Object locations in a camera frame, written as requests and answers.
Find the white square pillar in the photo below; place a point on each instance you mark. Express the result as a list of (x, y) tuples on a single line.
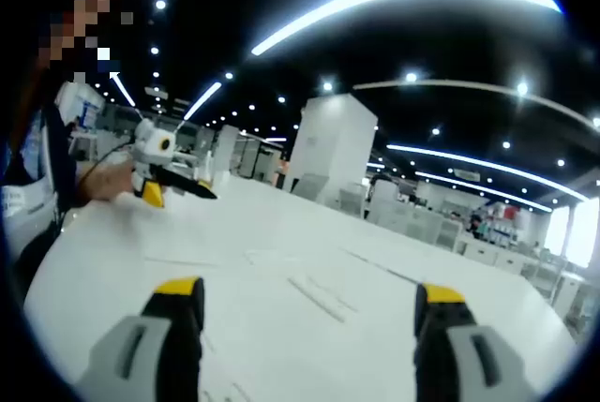
[(226, 151), (333, 149)]

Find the white low cabinets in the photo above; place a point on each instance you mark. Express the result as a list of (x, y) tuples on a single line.
[(492, 257)]

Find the person's left hand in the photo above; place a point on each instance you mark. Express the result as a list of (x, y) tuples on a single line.
[(108, 184)]

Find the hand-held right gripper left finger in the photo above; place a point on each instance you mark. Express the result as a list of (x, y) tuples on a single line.
[(140, 360)]

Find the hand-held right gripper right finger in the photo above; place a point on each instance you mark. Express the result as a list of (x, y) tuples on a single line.
[(469, 364)]

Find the white chest device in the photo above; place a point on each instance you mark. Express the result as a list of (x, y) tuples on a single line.
[(28, 214)]

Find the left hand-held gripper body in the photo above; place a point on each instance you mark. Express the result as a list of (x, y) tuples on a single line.
[(150, 139)]

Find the ceiling spot lights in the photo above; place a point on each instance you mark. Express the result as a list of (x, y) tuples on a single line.
[(160, 4)]

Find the bright window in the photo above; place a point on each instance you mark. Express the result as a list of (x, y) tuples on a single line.
[(574, 233)]

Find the small white socket holder cover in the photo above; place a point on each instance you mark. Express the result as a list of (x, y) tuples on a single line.
[(316, 299)]

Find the display shelves with red boxes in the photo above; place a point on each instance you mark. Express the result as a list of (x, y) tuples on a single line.
[(501, 221)]

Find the small tan box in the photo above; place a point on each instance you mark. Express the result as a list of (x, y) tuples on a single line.
[(206, 184)]

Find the thin ceiling light strip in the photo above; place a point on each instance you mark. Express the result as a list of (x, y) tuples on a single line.
[(483, 189), (469, 159)]

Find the white panel with blue print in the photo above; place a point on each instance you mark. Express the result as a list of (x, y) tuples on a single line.
[(79, 107)]

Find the short ceiling light strip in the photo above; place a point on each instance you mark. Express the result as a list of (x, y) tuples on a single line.
[(202, 100), (123, 89)]

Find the ceiling air vent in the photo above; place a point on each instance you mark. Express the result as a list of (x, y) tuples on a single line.
[(467, 175)]

